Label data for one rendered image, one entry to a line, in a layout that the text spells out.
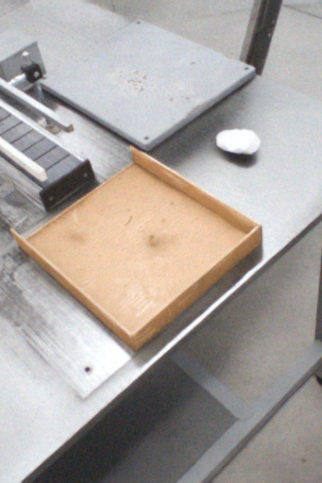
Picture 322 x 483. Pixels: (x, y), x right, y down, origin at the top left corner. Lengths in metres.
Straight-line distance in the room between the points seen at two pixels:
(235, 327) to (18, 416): 1.10
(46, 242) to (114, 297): 0.17
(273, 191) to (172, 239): 0.19
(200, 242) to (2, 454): 0.41
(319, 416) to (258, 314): 0.36
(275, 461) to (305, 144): 0.87
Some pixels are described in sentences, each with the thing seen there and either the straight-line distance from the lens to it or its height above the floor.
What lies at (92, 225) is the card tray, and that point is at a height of 0.83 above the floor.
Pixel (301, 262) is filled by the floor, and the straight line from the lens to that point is 1.97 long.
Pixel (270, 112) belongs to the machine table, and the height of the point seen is 0.83.
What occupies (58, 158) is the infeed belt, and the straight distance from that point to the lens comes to 1.06.
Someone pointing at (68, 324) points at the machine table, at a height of 0.83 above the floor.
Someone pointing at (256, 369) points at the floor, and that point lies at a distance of 1.75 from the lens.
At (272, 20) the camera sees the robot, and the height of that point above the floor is 0.62.
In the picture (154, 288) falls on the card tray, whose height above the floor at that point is 0.83.
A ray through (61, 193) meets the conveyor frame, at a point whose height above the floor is 0.85.
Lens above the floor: 1.52
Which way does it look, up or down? 47 degrees down
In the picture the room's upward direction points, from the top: 12 degrees counter-clockwise
